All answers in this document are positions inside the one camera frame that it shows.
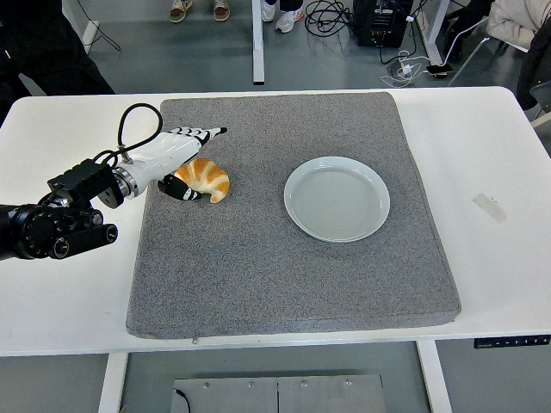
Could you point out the pale grey round plate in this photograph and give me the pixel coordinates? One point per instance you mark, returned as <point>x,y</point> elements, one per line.
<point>336,202</point>

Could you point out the grey fabric mat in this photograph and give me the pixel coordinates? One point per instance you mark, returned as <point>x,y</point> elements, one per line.
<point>258,266</point>

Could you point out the black computer case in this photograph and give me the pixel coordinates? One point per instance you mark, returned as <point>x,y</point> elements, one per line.
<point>381,23</point>

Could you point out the grey chair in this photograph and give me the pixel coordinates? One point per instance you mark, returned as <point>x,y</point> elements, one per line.
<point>544,92</point>

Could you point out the black table control panel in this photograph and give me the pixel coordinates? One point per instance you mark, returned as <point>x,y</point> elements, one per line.
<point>512,341</point>

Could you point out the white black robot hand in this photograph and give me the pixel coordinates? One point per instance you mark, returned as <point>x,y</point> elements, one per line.
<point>163,152</point>

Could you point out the person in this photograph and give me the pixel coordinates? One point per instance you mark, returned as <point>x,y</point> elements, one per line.
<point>34,51</point>

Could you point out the white desk leg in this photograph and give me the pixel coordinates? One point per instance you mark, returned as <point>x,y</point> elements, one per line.
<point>258,43</point>
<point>432,43</point>

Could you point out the grey metal plate with screws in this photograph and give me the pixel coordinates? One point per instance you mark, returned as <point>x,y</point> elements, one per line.
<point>301,396</point>

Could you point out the black smartphone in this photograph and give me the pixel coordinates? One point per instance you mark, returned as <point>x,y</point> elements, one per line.
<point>439,69</point>

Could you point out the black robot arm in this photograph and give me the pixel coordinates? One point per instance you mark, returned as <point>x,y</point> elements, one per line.
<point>43,232</point>

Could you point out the golden croissant bread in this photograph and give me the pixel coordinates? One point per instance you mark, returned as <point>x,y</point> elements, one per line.
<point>211,176</point>

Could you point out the white desk foot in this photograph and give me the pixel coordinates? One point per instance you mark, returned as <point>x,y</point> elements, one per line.
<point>91,36</point>

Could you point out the beige puffy jacket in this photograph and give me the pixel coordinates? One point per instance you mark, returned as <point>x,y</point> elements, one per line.
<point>512,21</point>

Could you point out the clear tape strip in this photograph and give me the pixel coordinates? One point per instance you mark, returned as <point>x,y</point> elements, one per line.
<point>489,207</point>

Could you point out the black jacket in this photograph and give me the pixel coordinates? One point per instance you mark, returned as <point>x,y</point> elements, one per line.
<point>536,64</point>

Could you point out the grey power strip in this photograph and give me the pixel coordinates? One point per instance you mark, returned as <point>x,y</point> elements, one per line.
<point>394,69</point>

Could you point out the person's leg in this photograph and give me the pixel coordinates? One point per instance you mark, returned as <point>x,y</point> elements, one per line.
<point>288,4</point>

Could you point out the white table leg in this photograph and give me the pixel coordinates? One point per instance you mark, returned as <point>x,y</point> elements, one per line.
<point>432,378</point>
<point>113,383</point>

